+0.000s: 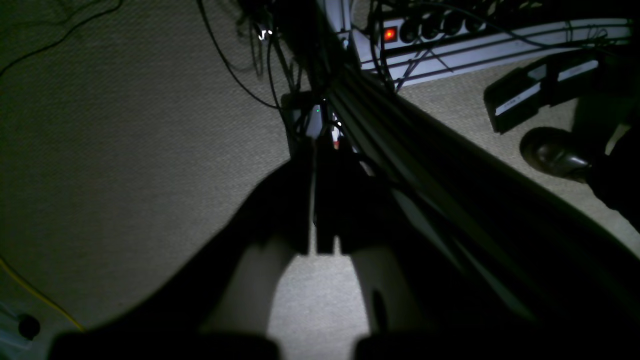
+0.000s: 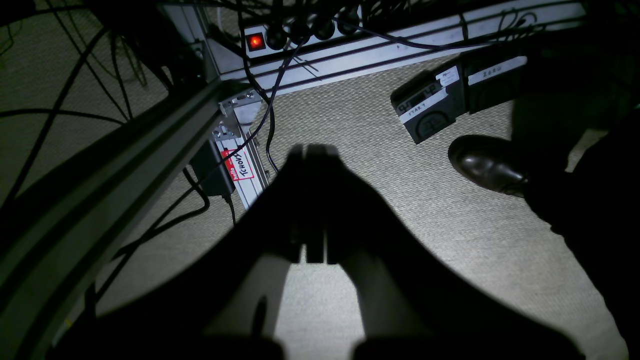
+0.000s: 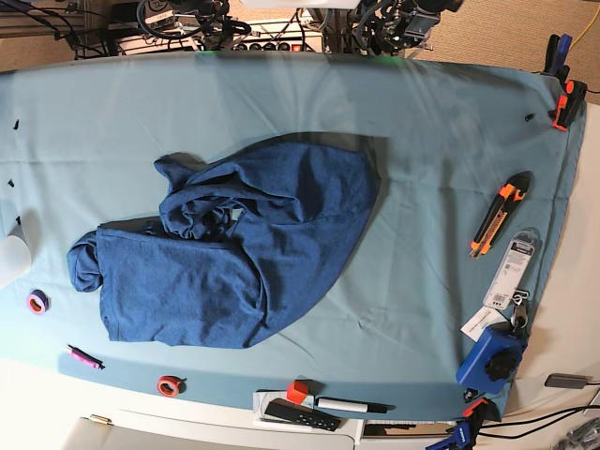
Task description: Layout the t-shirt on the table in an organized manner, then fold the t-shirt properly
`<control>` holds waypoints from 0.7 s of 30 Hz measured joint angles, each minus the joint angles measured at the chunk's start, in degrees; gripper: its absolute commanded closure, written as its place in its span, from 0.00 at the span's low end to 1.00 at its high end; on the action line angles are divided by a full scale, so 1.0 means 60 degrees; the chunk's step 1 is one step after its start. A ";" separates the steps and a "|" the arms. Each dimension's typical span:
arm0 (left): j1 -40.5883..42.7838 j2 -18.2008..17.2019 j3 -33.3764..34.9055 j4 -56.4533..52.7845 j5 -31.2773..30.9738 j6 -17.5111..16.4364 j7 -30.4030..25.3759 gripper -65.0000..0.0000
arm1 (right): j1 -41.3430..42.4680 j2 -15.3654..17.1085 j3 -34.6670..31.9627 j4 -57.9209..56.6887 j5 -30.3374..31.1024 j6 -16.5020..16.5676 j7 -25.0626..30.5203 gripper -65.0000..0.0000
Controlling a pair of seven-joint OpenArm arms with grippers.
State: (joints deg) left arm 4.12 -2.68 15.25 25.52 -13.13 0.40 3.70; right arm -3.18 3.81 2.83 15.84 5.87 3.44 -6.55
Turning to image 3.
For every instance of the blue t-shirt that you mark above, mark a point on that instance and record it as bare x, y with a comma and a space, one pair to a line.
239, 250

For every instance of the red cube block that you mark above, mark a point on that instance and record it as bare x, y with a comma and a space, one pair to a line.
297, 392

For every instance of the white black marker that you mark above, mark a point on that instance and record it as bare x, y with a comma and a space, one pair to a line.
350, 405

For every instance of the light blue table cloth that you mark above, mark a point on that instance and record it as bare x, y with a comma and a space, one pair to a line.
78, 147

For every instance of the black remote control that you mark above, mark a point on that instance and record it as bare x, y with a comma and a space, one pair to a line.
299, 415

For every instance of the power strip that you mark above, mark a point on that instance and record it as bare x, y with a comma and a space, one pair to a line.
281, 36

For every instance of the white paper tag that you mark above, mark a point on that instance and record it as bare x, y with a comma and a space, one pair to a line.
480, 321

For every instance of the red tape roll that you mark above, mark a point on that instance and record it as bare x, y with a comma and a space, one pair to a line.
171, 386

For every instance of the orange black utility knife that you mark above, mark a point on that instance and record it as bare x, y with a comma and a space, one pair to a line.
504, 205

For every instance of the packaged tool blister card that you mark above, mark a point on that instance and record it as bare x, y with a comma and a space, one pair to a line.
511, 270

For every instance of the blue box with knob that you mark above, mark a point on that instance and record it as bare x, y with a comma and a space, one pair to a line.
494, 359

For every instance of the metal keys carabiner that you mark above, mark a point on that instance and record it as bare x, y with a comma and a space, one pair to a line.
519, 317

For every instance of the pink marker pen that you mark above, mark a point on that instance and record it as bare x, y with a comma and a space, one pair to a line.
84, 357

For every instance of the blue orange bottom clamp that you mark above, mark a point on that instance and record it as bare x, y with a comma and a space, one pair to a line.
464, 434

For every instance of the purple tape roll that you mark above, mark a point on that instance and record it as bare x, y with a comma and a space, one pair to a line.
38, 302

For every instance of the white translucent cup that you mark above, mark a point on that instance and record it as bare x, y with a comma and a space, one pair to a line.
15, 259

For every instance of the orange black clamp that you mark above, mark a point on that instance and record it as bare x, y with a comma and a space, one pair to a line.
569, 103

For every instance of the grey adapter box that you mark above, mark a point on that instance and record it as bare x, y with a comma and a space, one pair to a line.
566, 381

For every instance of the blue black clamp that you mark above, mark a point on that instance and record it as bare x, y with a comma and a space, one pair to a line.
557, 50

